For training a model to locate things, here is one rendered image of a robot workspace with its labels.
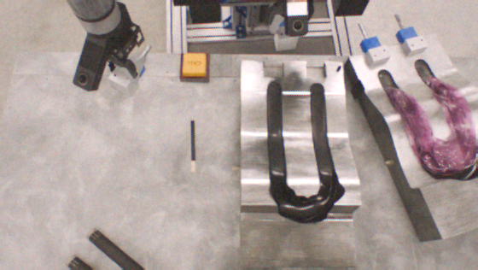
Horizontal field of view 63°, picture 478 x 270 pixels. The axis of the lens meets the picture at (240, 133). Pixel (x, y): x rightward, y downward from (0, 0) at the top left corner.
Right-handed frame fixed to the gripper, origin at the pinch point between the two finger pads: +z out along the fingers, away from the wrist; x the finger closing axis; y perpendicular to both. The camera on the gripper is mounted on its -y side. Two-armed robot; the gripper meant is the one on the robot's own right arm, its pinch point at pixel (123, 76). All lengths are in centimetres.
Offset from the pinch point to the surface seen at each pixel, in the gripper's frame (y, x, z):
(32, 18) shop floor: 34, 108, 95
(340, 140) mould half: 13, -52, 6
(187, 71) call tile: 13.0, -8.2, 11.3
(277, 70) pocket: 23.6, -29.7, 8.7
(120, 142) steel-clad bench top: -11.5, -2.3, 15.0
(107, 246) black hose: -34.3, -15.3, 10.8
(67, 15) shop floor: 44, 94, 95
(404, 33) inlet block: 50, -55, 8
